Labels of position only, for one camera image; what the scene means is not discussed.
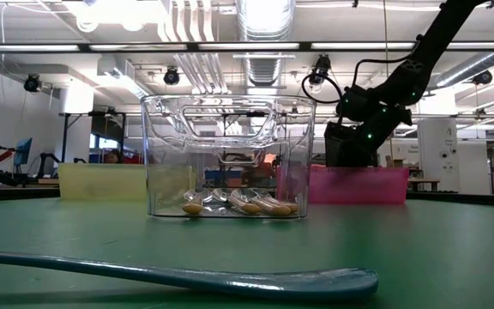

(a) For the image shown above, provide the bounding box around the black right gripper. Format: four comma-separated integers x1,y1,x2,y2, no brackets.
325,88,414,167

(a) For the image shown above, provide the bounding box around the blue-handled metal spoon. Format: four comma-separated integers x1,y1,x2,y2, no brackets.
0,251,379,300

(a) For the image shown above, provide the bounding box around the black computer monitor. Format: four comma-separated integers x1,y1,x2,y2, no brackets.
323,132,379,168

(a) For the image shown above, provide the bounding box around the pink plastic bin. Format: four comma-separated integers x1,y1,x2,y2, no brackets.
309,166,410,205

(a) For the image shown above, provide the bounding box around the small background table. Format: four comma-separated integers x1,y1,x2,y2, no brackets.
409,179,441,193

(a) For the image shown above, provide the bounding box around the white pillar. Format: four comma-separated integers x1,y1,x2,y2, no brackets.
417,116,461,193

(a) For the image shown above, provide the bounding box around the green table mat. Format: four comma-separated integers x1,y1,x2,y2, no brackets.
0,197,494,309

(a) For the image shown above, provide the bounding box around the clear plastic bin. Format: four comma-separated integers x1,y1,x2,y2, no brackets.
141,94,318,219

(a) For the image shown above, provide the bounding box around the person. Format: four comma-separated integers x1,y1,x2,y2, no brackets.
103,148,124,165

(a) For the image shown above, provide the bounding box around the yellow plastic bin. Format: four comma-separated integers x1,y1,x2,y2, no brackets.
57,162,148,201

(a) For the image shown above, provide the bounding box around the small blue-screen monitor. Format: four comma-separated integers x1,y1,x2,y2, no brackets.
13,136,34,167

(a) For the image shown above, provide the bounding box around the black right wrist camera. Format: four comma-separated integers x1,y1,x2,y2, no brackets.
337,84,371,124

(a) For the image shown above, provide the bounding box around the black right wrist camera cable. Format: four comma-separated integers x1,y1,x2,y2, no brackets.
300,54,413,106

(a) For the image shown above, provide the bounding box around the black overhead rig camera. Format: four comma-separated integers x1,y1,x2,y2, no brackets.
308,53,333,87

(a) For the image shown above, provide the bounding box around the black ceiling camera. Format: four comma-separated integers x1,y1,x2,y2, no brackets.
162,66,181,87
471,69,494,87
23,73,43,94

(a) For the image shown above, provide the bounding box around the black overhead frame bar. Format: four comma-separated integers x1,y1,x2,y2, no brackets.
0,40,494,54

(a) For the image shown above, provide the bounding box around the black standing desk frame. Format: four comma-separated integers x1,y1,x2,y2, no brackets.
57,112,141,164

